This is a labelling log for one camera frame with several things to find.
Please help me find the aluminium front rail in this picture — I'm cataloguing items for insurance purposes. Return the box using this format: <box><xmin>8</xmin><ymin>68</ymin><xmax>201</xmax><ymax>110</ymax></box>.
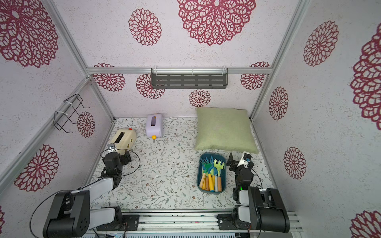
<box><xmin>52</xmin><ymin>210</ymin><xmax>304</xmax><ymax>236</ymax></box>

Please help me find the teal plastic storage box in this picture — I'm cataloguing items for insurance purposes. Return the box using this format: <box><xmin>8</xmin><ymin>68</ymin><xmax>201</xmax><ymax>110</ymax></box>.
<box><xmin>196</xmin><ymin>153</ymin><xmax>227</xmax><ymax>194</ymax></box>

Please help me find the black wire wall rack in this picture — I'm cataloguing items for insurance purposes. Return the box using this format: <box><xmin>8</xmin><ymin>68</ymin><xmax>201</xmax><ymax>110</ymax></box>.
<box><xmin>53</xmin><ymin>93</ymin><xmax>89</xmax><ymax>134</ymax></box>

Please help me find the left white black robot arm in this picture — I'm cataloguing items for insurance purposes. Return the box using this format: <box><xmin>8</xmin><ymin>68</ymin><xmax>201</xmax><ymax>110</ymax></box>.
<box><xmin>42</xmin><ymin>149</ymin><xmax>132</xmax><ymax>238</ymax></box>

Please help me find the light green rake wooden handle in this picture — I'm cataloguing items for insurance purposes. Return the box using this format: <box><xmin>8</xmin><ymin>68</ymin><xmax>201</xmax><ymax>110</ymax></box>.
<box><xmin>214</xmin><ymin>159</ymin><xmax>225</xmax><ymax>192</ymax></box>

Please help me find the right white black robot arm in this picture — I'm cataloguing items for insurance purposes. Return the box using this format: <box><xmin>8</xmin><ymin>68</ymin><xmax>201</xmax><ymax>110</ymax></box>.
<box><xmin>218</xmin><ymin>152</ymin><xmax>291</xmax><ymax>233</ymax></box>

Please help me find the green square pillow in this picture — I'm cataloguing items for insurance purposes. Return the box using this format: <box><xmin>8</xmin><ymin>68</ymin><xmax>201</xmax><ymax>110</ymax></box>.
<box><xmin>195</xmin><ymin>107</ymin><xmax>259</xmax><ymax>154</ymax></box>

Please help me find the small blue rake yellow handle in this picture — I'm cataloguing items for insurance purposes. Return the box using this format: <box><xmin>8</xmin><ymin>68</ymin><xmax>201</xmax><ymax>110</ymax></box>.
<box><xmin>205</xmin><ymin>157</ymin><xmax>214</xmax><ymax>192</ymax></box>

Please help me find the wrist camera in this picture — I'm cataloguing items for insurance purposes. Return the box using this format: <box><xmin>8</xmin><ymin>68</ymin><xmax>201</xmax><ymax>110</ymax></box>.
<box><xmin>107</xmin><ymin>143</ymin><xmax>117</xmax><ymax>153</ymax></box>
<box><xmin>238</xmin><ymin>151</ymin><xmax>252</xmax><ymax>168</ymax></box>

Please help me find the grey wall shelf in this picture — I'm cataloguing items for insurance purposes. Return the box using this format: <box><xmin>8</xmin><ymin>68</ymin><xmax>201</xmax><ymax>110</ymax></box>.
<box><xmin>151</xmin><ymin>68</ymin><xmax>229</xmax><ymax>89</ymax></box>

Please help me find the cream toy tissue box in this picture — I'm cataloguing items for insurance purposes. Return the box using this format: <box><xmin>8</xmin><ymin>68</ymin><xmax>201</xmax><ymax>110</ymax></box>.
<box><xmin>108</xmin><ymin>128</ymin><xmax>137</xmax><ymax>154</ymax></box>

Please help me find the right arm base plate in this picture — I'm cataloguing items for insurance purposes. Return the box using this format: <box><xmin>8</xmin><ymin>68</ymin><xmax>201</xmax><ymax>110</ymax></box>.
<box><xmin>216</xmin><ymin>214</ymin><xmax>251</xmax><ymax>230</ymax></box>

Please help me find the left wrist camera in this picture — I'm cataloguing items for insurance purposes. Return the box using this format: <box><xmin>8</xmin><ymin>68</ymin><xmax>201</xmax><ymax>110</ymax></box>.
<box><xmin>107</xmin><ymin>143</ymin><xmax>117</xmax><ymax>153</ymax></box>

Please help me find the light green trowel wooden handle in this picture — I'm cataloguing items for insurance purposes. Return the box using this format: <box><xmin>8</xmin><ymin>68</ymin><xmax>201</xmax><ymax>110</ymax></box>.
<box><xmin>203</xmin><ymin>173</ymin><xmax>209</xmax><ymax>191</ymax></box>

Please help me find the purple toy toaster box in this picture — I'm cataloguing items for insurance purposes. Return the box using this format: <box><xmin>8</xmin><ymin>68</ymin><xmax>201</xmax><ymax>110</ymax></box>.
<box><xmin>146</xmin><ymin>114</ymin><xmax>163</xmax><ymax>140</ymax></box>

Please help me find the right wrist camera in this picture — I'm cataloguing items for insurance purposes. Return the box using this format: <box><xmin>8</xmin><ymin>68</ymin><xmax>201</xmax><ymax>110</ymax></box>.
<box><xmin>238</xmin><ymin>151</ymin><xmax>252</xmax><ymax>168</ymax></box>

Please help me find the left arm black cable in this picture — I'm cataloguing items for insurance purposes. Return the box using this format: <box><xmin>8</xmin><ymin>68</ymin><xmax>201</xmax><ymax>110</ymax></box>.
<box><xmin>29</xmin><ymin>148</ymin><xmax>141</xmax><ymax>238</ymax></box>

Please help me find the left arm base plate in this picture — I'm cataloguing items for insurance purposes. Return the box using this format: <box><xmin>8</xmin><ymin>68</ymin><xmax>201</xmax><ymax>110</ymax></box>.
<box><xmin>96</xmin><ymin>215</ymin><xmax>140</xmax><ymax>232</ymax></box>

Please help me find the light blue rake white handle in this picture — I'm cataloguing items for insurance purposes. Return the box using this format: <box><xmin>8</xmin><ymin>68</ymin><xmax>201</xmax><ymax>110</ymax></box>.
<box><xmin>213</xmin><ymin>168</ymin><xmax>218</xmax><ymax>192</ymax></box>

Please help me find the dark green rake wooden handle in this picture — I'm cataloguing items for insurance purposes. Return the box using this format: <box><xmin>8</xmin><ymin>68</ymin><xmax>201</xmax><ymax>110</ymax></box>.
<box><xmin>200</xmin><ymin>158</ymin><xmax>213</xmax><ymax>177</ymax></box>

